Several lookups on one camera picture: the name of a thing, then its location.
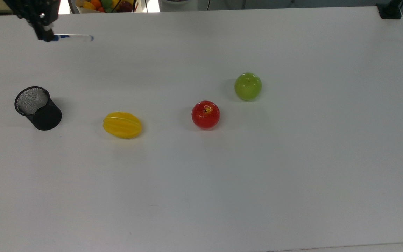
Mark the blue capped white marker pen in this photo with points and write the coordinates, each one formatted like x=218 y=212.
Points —
x=75 y=37

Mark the black mesh pen cup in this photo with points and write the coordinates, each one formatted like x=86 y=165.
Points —
x=44 y=114

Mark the black camera stand base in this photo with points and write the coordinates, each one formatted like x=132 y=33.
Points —
x=389 y=11

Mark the yellow toy starfruit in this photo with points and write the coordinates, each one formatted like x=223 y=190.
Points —
x=122 y=125

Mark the green toy apple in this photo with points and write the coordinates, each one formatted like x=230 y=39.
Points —
x=248 y=86

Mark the box of toy fruits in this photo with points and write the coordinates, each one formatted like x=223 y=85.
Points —
x=103 y=5

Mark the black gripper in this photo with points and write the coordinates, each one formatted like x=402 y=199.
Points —
x=35 y=8

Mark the red toy apple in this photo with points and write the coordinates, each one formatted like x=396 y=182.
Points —
x=205 y=114

